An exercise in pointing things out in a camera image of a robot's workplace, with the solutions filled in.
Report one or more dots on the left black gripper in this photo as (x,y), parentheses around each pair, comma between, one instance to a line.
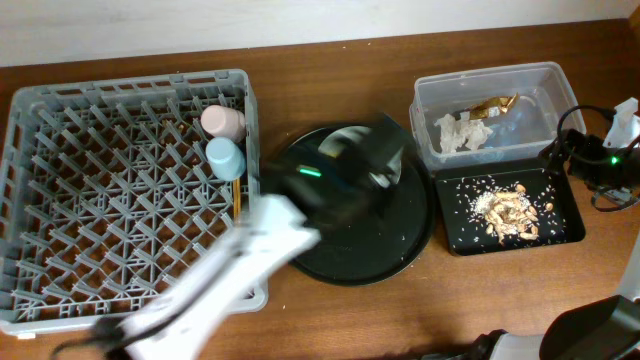
(382,151)

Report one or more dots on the light grey round plate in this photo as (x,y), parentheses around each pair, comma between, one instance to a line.
(334,144)

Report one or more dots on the white paper napkin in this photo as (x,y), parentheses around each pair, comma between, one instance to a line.
(455,134)

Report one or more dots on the wooden chopstick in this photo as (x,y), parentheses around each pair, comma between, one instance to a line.
(237,188)
(233,201)

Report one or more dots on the blue plastic cup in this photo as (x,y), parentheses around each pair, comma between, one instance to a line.
(225,159)

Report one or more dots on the pink plastic cup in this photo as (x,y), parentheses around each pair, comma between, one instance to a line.
(226,122)

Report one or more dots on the food scraps pile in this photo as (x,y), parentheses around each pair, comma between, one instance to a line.
(510,212)

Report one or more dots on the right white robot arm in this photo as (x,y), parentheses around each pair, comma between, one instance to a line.
(608,328)

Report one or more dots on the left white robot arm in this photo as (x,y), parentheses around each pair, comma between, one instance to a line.
(178,323)

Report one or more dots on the grey plastic dishwasher rack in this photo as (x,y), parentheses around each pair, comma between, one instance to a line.
(107,196)

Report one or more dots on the round black serving tray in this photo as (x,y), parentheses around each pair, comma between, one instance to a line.
(361,241)

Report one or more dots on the clear plastic bin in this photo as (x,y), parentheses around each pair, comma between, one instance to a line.
(544,95)

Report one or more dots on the black rectangular tray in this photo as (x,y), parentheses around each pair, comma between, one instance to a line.
(464,194)

